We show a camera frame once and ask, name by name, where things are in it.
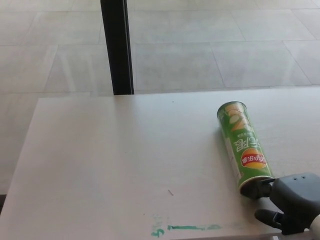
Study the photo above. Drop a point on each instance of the black window frame post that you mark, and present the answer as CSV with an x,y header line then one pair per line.
x,y
117,47

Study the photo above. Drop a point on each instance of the green chips can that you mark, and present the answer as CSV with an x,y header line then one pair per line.
x,y
243,145

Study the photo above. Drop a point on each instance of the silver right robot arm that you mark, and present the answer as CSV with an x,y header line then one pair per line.
x,y
314,228

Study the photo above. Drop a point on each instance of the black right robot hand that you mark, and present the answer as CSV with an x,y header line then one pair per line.
x,y
295,197

